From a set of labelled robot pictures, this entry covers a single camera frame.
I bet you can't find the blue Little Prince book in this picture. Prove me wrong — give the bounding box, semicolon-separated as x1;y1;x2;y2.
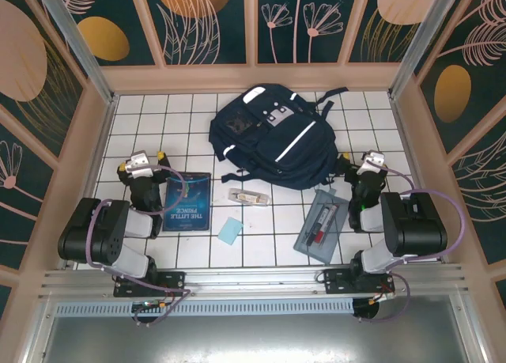
161;172;213;233

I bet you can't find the navy blue backpack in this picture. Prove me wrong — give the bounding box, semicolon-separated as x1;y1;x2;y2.
208;84;349;190

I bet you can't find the grey mesh pencil pouch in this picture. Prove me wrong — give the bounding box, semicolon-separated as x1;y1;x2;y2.
293;187;353;265

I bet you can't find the light blue sticky note pad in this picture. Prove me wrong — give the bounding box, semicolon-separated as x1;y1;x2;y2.
217;216;244;246

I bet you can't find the clear plastic stationery case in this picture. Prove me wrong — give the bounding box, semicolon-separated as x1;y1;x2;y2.
228;187;274;210

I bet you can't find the white marker red cap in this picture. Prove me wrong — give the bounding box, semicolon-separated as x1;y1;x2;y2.
314;203;340;244

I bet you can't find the white marker black cap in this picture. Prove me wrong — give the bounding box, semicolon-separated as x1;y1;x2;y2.
304;206;331;246

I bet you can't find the small green circuit board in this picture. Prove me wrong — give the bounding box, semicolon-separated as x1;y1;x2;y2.
131;299;168;313

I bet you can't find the grey metal sheet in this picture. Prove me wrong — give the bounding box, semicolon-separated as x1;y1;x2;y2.
37;297;491;363

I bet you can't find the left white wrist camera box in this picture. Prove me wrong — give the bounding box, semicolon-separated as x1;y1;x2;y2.
125;150;158;179

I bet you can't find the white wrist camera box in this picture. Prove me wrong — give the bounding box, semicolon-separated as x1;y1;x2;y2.
361;150;387;171
125;150;158;179

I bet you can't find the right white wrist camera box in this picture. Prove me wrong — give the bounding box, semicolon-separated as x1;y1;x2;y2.
361;150;387;171

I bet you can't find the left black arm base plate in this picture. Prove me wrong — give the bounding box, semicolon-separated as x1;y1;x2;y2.
113;270;187;299

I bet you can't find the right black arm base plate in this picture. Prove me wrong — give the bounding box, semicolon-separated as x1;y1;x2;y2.
323;267;396;297

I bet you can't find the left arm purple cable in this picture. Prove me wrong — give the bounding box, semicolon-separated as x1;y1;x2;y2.
85;164;193;328

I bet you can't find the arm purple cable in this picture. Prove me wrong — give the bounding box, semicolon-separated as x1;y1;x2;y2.
361;161;466;324
85;164;193;328

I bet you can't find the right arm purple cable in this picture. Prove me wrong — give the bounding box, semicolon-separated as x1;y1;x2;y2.
361;161;466;324

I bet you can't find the aluminium corner post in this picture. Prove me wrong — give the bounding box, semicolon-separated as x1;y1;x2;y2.
33;0;120;103
388;0;452;100

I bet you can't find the aluminium mounting rail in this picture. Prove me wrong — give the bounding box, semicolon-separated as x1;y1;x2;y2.
39;263;471;300

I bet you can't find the grey slotted cable duct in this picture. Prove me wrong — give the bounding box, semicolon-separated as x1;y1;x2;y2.
54;298;356;317

